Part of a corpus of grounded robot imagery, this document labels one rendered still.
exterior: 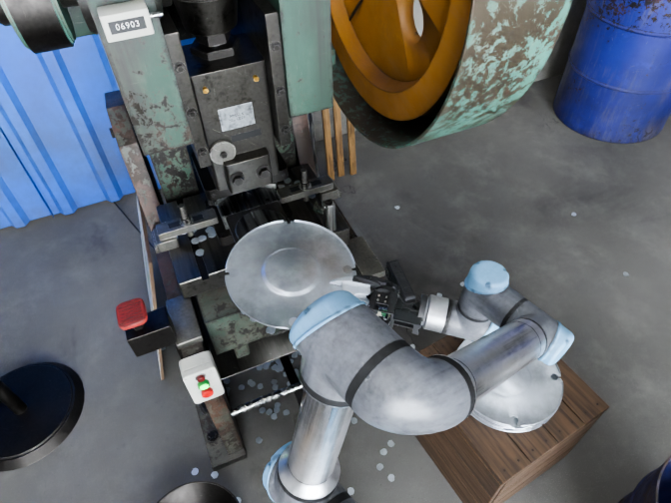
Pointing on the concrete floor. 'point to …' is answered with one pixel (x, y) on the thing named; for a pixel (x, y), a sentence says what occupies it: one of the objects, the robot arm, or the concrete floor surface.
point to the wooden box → (508, 441)
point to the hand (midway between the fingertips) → (335, 282)
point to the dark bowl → (199, 493)
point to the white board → (149, 272)
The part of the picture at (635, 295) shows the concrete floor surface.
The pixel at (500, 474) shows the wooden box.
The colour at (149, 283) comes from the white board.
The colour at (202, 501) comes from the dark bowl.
